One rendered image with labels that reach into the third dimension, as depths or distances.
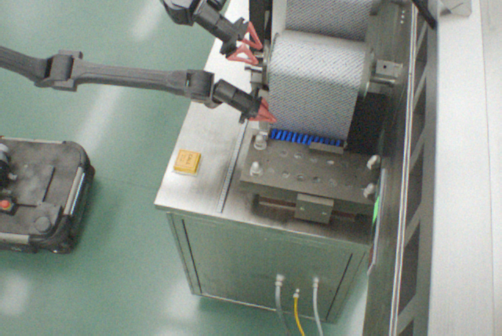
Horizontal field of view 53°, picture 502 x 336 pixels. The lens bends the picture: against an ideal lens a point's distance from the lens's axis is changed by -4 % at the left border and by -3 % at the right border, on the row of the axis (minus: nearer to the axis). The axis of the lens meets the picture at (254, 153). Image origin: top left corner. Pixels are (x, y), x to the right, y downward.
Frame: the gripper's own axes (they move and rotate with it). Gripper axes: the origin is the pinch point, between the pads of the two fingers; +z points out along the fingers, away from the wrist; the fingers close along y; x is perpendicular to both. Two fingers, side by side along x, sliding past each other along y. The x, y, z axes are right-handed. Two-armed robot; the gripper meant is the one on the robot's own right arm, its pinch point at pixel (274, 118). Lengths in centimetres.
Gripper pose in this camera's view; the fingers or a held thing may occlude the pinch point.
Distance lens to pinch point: 152.4
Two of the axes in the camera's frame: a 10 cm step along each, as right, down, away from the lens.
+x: 5.0, -3.9, -7.7
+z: 8.4, 4.4, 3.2
